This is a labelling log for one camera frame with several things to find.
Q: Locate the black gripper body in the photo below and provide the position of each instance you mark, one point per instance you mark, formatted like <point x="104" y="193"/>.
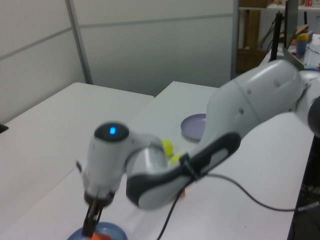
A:
<point x="105" y="200"/>

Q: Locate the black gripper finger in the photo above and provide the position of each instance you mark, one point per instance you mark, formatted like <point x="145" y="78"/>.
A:
<point x="88" y="222"/>

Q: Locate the plain yellow tennis ball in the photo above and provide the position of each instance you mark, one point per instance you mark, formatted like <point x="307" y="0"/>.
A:
<point x="175" y="159"/>

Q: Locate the yellow tennis ball black print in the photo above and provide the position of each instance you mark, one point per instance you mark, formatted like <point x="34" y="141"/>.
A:
<point x="168" y="148"/>

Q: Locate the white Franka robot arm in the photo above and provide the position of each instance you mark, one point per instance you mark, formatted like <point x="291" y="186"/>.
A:
<point x="262" y="95"/>

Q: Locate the blue plate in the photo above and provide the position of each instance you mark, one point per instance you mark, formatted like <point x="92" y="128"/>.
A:
<point x="117" y="232"/>

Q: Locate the purple plate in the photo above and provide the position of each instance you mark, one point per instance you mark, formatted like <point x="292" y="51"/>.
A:
<point x="192" y="127"/>

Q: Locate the brown wooden crate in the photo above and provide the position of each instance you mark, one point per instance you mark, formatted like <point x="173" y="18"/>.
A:
<point x="250" y="61"/>

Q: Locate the pale wooden board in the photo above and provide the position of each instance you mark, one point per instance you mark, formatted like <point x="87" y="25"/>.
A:
<point x="251" y="30"/>

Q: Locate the black monitor pole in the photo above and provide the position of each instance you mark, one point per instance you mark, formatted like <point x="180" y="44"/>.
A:
<point x="276" y="37"/>

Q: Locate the grey laptop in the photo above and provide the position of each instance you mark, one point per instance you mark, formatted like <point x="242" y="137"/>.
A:
<point x="293" y="58"/>

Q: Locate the blue cup yellow lid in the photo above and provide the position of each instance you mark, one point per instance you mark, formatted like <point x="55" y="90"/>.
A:
<point x="302" y="46"/>

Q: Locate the white printed box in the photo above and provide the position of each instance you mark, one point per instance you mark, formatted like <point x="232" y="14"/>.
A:
<point x="313" y="51"/>

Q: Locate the dark monitor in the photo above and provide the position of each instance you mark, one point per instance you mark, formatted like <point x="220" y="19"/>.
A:
<point x="291" y="22"/>

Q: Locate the open cardboard box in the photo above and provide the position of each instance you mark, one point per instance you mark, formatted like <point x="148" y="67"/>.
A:
<point x="303" y="29"/>

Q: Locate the black camera stand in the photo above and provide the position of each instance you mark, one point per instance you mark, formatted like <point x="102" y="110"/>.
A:
<point x="3" y="128"/>

